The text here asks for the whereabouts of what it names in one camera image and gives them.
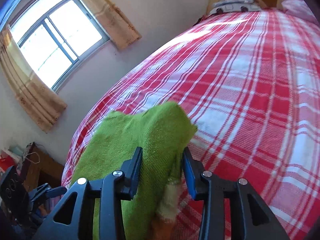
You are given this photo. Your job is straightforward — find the side window with grey frame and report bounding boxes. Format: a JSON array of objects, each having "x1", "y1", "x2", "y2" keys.
[{"x1": 11, "y1": 0, "x2": 110, "y2": 91}]

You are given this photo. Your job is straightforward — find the green orange striped knit sweater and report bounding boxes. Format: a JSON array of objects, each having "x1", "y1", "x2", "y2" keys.
[{"x1": 72, "y1": 101, "x2": 197, "y2": 239}]

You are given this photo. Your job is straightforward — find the yellow curtain at side window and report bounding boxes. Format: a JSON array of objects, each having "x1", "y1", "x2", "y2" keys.
[{"x1": 82, "y1": 0, "x2": 142, "y2": 50}]

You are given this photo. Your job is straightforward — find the grey white folded blanket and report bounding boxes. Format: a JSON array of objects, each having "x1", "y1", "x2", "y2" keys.
[{"x1": 209, "y1": 0, "x2": 261, "y2": 15}]

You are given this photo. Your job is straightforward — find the red white plaid bedspread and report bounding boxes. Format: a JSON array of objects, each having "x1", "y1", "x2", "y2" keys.
[{"x1": 62, "y1": 10, "x2": 319, "y2": 239}]

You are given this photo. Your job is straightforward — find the wooden nightstand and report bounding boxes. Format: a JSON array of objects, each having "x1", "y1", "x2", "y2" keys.
[{"x1": 21, "y1": 142, "x2": 63, "y2": 192}]

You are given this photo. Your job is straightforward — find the pink pillow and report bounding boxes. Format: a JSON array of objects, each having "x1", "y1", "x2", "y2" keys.
[{"x1": 281, "y1": 0, "x2": 319, "y2": 25}]

